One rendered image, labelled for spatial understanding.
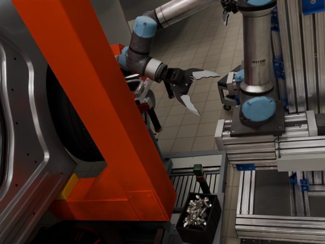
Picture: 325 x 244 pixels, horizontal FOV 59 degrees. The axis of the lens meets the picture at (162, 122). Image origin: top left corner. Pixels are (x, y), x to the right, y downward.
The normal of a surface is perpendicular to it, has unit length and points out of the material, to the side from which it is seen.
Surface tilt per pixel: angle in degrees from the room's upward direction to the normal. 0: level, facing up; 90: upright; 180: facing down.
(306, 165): 90
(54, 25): 90
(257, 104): 98
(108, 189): 90
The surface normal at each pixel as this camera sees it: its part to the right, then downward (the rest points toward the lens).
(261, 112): -0.07, 0.68
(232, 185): -0.33, -0.79
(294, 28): -0.28, 0.60
